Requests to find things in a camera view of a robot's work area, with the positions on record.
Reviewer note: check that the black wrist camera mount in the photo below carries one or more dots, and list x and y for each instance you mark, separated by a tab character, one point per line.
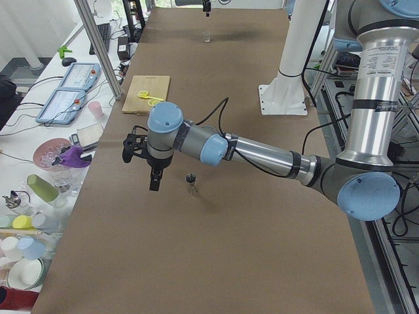
135	145

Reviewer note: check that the aluminium frame post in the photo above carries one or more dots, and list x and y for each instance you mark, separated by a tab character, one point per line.
99	47

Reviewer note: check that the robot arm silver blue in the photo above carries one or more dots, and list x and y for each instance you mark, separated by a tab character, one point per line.
359	179

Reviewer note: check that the black keyboard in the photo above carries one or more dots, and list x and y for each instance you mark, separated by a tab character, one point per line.
105	34

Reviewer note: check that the lower blue teach pendant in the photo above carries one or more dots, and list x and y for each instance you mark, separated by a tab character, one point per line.
62	107

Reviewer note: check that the clear glass cup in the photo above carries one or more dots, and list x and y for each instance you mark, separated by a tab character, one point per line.
207	36

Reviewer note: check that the upper blue teach pendant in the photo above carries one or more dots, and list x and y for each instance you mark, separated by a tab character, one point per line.
80	76

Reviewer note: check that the blue teach pendant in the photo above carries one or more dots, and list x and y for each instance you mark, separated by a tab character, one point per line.
62	107
80	76

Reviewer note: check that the white tray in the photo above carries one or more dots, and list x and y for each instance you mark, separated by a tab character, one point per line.
90	135

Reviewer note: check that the grey blue cup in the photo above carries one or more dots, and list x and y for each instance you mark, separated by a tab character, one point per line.
45	222

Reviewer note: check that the black computer mouse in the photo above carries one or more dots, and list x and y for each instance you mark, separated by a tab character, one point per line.
68	61

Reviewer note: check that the mint green cup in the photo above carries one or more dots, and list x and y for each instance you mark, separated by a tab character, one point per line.
6	221

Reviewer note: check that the light blue cup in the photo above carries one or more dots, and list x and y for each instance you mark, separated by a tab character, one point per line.
31	248

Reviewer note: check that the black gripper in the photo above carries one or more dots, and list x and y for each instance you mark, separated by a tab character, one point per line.
206	6
158	161

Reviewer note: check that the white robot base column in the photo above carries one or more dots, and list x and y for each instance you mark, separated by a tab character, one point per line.
285	94

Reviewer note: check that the green tall cup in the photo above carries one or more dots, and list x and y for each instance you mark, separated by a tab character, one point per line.
42	188

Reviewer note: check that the white cup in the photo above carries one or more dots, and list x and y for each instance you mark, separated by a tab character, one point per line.
9	246

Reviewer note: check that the pink cup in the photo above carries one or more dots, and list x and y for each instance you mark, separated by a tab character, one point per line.
96	109

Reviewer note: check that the wooden cutting board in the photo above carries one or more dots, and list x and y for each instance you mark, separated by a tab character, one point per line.
157	85

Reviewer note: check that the purple cloth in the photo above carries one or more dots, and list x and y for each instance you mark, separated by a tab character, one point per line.
71	157

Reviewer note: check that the wine glass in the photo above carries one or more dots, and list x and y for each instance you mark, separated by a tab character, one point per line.
68	180

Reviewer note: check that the steel measuring jigger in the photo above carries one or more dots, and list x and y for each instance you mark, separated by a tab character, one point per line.
191	180

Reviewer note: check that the lemon slice upper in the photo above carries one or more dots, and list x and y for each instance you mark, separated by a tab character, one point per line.
152	103

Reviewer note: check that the black power adapter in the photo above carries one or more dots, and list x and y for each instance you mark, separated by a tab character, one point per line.
125	49

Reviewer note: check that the yellow cup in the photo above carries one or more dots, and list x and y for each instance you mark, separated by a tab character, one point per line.
23	222

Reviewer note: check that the glass dispenser bottle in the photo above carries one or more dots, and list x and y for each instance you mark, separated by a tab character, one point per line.
19	202

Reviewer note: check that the pink bowl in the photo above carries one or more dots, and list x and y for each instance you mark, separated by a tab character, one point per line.
46	153

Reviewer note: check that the white green rimmed bowl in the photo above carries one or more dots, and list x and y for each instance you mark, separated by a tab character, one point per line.
26	274

